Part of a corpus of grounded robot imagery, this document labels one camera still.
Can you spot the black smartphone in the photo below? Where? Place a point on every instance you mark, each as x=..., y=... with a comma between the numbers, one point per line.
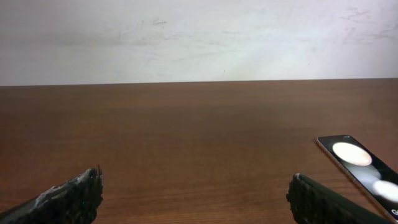
x=371, y=175

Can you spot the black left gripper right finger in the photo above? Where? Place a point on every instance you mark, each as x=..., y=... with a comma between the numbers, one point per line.
x=313, y=203

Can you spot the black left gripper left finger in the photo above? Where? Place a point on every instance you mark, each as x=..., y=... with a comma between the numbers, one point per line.
x=75, y=201

